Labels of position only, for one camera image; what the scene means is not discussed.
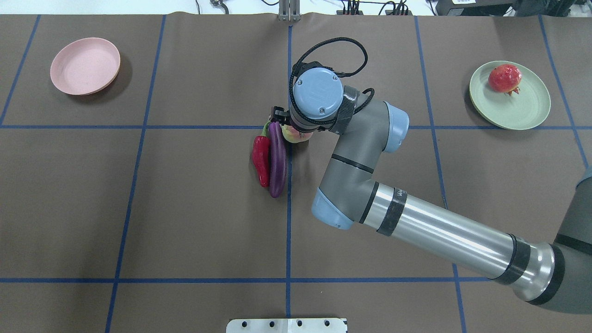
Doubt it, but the aluminium frame post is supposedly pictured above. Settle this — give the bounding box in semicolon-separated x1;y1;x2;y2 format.
277;0;302;22

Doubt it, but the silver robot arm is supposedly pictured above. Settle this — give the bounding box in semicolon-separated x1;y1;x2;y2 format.
275;62;592;314

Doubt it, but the white camera pillar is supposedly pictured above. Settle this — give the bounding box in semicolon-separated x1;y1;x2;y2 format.
226;318;349;333

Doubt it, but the red chili pepper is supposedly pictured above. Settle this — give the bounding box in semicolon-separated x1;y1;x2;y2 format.
251;121;271;188

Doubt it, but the pink yellow peach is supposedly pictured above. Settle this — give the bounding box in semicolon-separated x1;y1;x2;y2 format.
281;125;313;144

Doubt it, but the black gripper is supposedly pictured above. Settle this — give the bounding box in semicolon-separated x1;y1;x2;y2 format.
271;107;291;124

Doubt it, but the green plate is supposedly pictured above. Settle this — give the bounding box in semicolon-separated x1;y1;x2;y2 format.
468;61;550;130

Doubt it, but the pink plate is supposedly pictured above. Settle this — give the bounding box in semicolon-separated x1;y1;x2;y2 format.
50;37;121;96

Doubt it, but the purple eggplant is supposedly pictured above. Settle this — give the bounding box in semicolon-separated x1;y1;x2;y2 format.
269;122;287;198

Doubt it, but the red pomegranate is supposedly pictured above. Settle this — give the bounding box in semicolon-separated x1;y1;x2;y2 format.
487;63;523;96

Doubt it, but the black camera cable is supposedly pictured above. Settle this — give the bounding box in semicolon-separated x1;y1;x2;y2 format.
289;37;374;116

